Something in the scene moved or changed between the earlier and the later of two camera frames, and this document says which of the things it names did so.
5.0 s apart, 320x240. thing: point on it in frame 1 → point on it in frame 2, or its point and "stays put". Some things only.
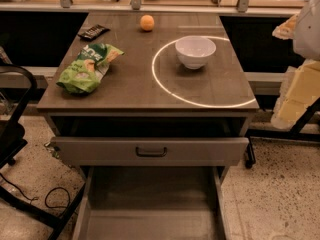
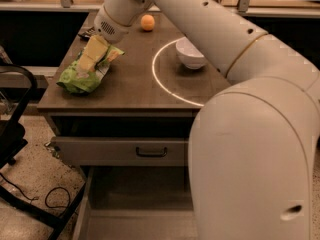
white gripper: (308, 34) → (108, 28)
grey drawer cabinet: (158, 134) stays put
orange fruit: (147, 22) stays put
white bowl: (194, 51) stays put
